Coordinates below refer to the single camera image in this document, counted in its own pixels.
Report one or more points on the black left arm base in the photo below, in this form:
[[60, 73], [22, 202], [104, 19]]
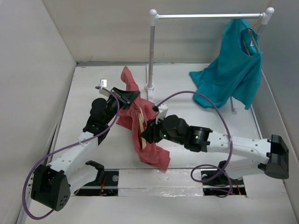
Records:
[[105, 183]]

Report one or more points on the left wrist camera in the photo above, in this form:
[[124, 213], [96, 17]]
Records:
[[102, 87]]

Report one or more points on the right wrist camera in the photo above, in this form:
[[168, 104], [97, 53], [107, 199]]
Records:
[[161, 111]]

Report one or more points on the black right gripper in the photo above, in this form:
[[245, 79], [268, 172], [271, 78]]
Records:
[[151, 131]]

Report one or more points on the teal t shirt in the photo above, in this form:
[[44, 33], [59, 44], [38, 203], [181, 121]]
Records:
[[232, 73]]

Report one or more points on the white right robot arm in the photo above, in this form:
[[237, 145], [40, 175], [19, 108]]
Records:
[[268, 156]]

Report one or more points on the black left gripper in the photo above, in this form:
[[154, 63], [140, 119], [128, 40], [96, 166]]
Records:
[[129, 96]]

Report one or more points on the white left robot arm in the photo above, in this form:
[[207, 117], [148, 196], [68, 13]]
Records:
[[54, 183]]

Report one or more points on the light wooden hanger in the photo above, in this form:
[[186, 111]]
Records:
[[141, 127]]

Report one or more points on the white metal clothes rack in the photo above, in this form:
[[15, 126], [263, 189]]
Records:
[[264, 18]]

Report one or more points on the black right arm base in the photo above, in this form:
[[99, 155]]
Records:
[[220, 185]]

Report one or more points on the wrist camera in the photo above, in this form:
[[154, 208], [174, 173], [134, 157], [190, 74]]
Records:
[[161, 111], [102, 87]]

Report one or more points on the wooden hanger under teal shirt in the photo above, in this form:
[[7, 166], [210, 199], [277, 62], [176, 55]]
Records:
[[248, 42]]

